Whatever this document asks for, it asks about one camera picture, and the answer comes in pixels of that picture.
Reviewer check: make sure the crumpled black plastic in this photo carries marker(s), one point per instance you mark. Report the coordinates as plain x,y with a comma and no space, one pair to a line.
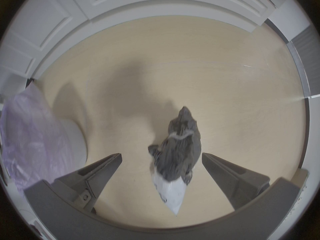
180,146

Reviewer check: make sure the white wardrobe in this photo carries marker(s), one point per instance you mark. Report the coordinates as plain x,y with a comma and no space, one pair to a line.
162,1

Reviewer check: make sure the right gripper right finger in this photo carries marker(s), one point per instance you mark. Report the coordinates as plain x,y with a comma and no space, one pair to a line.
225,176

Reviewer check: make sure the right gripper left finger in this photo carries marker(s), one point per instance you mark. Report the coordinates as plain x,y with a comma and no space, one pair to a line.
100,176

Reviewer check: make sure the purple plastic bag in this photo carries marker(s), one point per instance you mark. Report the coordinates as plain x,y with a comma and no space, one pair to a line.
32,139

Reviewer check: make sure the clear printed wrapper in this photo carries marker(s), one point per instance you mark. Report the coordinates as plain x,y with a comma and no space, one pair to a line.
172,194

